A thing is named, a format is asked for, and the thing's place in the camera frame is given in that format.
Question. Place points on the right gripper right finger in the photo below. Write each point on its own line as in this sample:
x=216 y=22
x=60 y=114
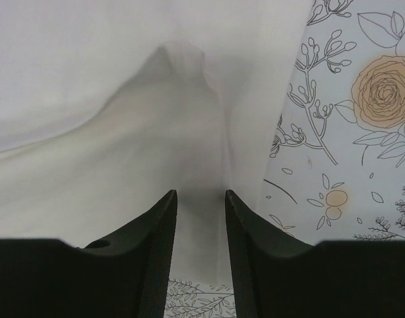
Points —
x=277 y=275

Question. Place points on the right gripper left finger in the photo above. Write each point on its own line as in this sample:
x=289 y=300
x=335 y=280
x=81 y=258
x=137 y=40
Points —
x=124 y=274

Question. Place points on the white t shirt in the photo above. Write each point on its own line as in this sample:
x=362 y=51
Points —
x=107 y=105

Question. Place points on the floral table mat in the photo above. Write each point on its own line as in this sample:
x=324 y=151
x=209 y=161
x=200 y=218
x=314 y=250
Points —
x=336 y=168

